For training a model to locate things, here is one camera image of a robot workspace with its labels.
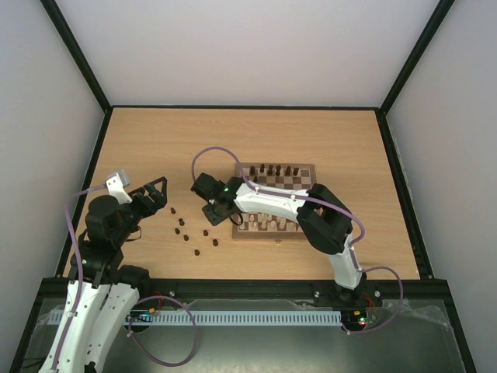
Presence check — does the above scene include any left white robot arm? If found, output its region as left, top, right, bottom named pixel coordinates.
left=40, top=172, right=167, bottom=372

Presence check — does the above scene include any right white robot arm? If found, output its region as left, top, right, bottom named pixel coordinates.
left=191, top=173, right=367, bottom=305

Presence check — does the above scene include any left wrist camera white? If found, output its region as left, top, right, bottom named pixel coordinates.
left=106, top=169, right=132, bottom=204

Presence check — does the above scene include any white slotted cable duct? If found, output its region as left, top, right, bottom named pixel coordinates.
left=50, top=309, right=343, bottom=327

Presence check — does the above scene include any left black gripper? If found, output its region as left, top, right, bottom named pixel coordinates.
left=115, top=176, right=169, bottom=245

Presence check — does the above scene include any wooden chess board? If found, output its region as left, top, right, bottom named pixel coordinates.
left=232, top=162, right=316, bottom=241

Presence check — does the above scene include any black aluminium frame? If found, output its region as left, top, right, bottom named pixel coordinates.
left=9, top=1, right=477, bottom=372

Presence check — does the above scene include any metal base plate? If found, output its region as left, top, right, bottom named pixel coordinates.
left=30, top=298, right=455, bottom=373

